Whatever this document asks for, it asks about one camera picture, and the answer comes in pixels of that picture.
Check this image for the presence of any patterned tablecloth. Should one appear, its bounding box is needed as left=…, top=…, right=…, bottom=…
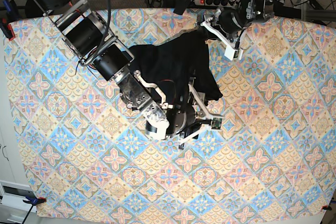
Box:
left=4, top=18, right=335, bottom=223

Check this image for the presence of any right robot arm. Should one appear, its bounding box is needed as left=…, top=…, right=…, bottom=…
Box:
left=33, top=0, right=223, bottom=147

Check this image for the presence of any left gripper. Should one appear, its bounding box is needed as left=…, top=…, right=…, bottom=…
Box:
left=195, top=8, right=243, bottom=60

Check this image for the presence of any white cabinet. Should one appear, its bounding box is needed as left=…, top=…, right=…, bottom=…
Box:
left=0, top=37, right=34, bottom=224

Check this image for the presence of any blue clamp lower left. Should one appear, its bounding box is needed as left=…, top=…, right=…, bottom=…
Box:
left=22, top=196, right=47, bottom=224

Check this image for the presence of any orange clamp lower right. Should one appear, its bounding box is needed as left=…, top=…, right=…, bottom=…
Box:
left=322, top=206, right=332, bottom=211

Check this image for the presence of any blue clamp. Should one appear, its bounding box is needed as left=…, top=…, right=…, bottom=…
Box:
left=22, top=196, right=47, bottom=224
left=1, top=0, right=18, bottom=41

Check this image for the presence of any blue clamp upper left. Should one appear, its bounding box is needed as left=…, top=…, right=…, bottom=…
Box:
left=1, top=0, right=18, bottom=41

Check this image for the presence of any black T-shirt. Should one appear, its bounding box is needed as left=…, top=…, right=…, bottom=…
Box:
left=129, top=29, right=223, bottom=105

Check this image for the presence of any white power strip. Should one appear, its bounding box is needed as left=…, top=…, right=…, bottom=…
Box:
left=194, top=0, right=239, bottom=8

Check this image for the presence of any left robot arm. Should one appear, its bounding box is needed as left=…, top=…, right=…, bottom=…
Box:
left=195, top=0, right=274, bottom=60

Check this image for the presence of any black mesh strap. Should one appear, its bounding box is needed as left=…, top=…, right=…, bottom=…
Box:
left=173, top=0, right=197, bottom=15

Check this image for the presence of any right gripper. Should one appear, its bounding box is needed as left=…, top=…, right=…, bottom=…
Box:
left=167, top=77, right=224, bottom=150

